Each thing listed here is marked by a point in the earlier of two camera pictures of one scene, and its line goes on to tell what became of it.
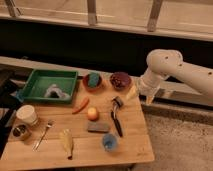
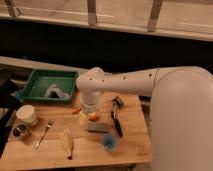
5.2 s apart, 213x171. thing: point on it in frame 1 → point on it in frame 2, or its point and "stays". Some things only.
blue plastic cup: [109, 142] stays
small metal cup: [21, 131] stays
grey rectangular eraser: [102, 127] stays
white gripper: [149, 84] → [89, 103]
